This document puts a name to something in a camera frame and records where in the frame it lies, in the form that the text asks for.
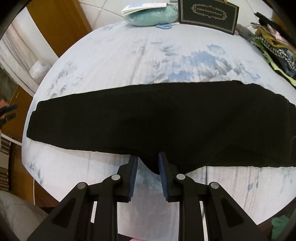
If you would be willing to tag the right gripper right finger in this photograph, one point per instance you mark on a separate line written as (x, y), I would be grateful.
(206, 212)

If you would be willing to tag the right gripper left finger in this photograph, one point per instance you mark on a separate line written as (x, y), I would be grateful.
(89, 212)

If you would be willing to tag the black jeans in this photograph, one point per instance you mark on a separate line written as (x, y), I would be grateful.
(193, 124)

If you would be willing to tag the stack of folded clothes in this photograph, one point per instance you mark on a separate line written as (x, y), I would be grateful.
(276, 47)

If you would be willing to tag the white plastic bag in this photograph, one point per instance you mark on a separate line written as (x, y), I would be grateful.
(39, 69)

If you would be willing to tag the floral white bed sheet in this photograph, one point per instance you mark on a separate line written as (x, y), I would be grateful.
(121, 54)

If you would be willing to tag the grey plush toy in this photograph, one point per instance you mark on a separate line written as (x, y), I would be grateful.
(245, 33)

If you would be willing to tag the black gift box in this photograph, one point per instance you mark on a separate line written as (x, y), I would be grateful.
(218, 15)

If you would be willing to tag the teal bagged pillow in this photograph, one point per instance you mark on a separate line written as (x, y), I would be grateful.
(153, 17)

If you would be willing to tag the white paper booklets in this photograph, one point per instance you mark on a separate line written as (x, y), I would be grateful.
(132, 8)

